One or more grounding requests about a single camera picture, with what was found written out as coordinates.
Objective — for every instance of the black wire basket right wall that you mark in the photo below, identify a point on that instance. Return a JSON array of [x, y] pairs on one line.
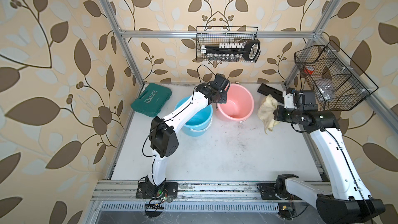
[[351, 83]]

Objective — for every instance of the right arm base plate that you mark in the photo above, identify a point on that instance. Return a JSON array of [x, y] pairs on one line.
[[268, 192]]

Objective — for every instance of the beige cleaning cloth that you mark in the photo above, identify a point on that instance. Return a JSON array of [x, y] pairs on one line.
[[266, 113]]

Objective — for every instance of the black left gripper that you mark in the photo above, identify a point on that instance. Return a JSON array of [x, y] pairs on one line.
[[224, 97]]

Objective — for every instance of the red tape roll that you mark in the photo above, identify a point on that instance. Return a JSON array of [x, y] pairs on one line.
[[308, 70]]

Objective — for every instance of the blue plastic bucket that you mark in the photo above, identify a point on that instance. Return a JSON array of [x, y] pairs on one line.
[[193, 116]]

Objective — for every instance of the black socket set holder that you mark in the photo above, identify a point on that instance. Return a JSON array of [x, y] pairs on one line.
[[247, 51]]

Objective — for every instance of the black plastic tray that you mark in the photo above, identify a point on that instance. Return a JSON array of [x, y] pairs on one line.
[[276, 94]]

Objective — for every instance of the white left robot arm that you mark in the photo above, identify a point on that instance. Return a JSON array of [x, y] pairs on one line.
[[163, 132]]

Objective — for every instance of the black wire basket wall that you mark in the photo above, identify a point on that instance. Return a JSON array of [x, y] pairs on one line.
[[351, 83], [214, 35]]

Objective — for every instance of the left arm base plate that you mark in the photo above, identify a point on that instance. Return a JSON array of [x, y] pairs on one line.
[[167, 190]]

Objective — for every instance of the black wire basket back wall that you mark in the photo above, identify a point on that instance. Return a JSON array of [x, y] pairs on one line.
[[214, 35]]

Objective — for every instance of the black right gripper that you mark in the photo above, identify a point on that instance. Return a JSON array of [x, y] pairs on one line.
[[278, 111]]

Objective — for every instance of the pink plastic bucket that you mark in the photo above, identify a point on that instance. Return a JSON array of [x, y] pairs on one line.
[[239, 106]]

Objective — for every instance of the green tool case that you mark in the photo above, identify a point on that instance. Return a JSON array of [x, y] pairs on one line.
[[151, 100]]

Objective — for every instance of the clear plastic bag in basket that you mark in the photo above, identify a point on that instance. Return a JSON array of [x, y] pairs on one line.
[[326, 88]]

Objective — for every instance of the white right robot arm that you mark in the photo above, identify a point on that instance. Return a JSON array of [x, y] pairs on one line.
[[349, 201]]

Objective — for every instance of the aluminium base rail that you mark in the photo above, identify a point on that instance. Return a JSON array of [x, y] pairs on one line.
[[193, 196]]

